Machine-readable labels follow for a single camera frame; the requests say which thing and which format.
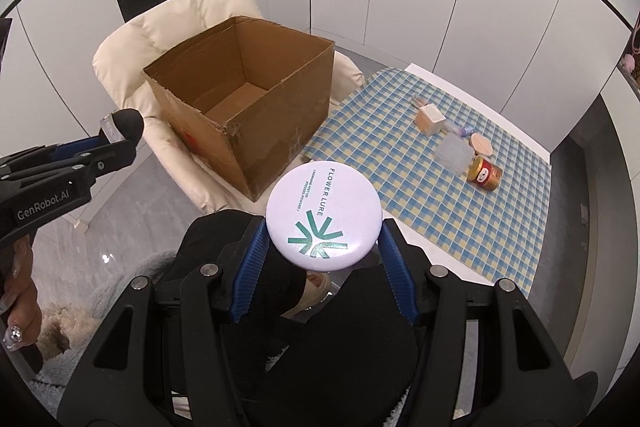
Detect black powder puff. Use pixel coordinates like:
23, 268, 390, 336
112, 108, 144, 144

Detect white round compact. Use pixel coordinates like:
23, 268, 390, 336
265, 160, 383, 272

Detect frosted square plastic case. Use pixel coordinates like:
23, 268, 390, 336
434, 134, 474, 176

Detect red gold tin can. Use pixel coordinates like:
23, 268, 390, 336
466, 156, 502, 192

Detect beige square carton box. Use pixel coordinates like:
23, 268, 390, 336
414, 104, 446, 135

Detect left hand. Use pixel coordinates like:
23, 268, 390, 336
1, 236, 42, 352

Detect white table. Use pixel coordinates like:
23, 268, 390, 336
380, 63, 551, 287

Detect blue yellow checkered tablecloth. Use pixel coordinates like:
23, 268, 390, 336
299, 66, 554, 297

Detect person legs in black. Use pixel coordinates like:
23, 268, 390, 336
159, 208, 471, 427

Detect fluffy white robe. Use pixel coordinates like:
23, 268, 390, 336
28, 251, 177, 417

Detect peach teardrop sponge case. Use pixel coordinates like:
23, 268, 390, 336
469, 132, 494, 157

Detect small clear oblong case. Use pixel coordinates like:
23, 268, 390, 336
442, 121, 463, 136

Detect purple tube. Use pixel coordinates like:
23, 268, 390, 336
458, 126, 475, 138

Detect small clear glass bottle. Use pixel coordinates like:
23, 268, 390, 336
412, 98, 427, 108

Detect brown cardboard box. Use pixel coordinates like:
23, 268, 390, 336
144, 16, 334, 200

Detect pink plush toy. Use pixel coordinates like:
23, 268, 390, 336
618, 53, 636, 74

